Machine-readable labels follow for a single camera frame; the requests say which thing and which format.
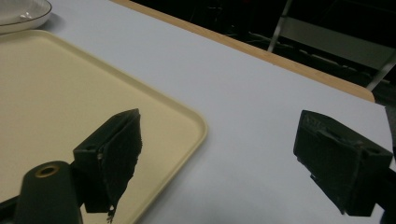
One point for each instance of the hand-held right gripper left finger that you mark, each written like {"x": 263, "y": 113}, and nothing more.
{"x": 118, "y": 155}

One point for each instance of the cream plastic tray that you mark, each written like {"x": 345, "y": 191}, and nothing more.
{"x": 62, "y": 102}

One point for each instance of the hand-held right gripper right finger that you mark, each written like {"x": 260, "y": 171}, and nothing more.
{"x": 339, "y": 161}

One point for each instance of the white plate with dark rim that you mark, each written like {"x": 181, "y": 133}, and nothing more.
{"x": 21, "y": 14}

